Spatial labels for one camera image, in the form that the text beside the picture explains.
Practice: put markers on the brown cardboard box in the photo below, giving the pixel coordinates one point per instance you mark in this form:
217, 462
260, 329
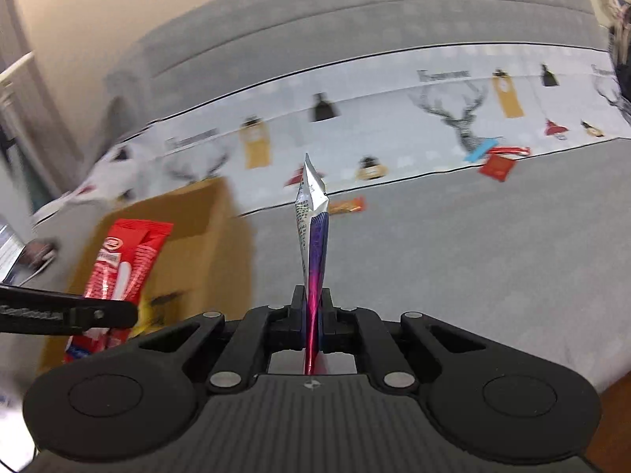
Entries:
222, 256

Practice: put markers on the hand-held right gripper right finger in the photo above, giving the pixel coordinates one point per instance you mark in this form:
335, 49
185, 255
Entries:
335, 327

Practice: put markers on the blue stick packet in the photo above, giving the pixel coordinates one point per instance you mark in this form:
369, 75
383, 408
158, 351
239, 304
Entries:
478, 151

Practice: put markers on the red stick packet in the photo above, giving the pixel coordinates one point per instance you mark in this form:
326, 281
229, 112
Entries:
512, 150

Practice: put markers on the magenta purple snack packet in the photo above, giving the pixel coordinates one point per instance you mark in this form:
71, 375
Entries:
313, 236

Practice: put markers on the large red snack packet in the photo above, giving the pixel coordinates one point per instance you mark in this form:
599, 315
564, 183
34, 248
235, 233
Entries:
128, 256

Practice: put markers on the red square packet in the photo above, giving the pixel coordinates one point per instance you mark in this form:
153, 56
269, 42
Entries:
497, 167

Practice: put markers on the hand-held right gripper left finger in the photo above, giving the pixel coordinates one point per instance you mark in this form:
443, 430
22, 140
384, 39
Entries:
291, 327

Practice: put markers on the yellow snack packet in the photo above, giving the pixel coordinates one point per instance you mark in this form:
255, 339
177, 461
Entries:
144, 324

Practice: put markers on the small orange snack packet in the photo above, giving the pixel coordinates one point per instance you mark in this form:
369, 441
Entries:
347, 205

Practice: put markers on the grey checkered quilt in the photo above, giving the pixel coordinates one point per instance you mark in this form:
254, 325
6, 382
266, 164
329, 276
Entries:
345, 24

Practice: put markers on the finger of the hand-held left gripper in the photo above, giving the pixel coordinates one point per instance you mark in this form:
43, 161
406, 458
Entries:
59, 313

